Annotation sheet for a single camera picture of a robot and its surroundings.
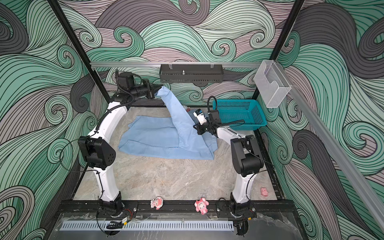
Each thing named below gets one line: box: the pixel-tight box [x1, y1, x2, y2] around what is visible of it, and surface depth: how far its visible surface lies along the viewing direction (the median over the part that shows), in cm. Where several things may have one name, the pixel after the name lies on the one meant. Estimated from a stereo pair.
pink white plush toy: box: [150, 197, 164, 210], surface depth 74 cm
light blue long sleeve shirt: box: [118, 86, 218, 160], surface depth 97 cm
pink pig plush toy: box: [194, 197, 210, 215], surface depth 74 cm
